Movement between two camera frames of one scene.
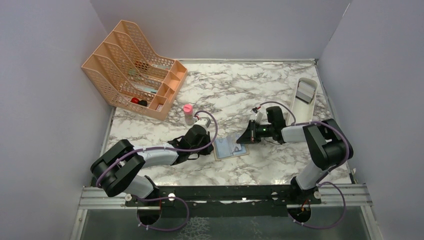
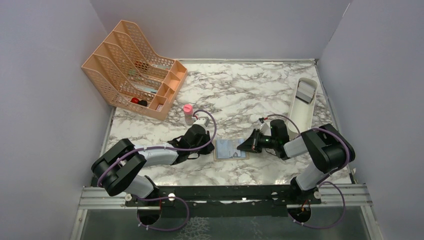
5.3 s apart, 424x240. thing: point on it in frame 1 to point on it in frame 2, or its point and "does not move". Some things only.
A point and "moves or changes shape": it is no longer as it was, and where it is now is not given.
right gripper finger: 250,136 to 253,142
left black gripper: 206,151 does not move
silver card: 233,146 moves or changes shape
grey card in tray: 304,92 does not move
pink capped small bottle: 188,110 does not move
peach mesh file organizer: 125,72 does not move
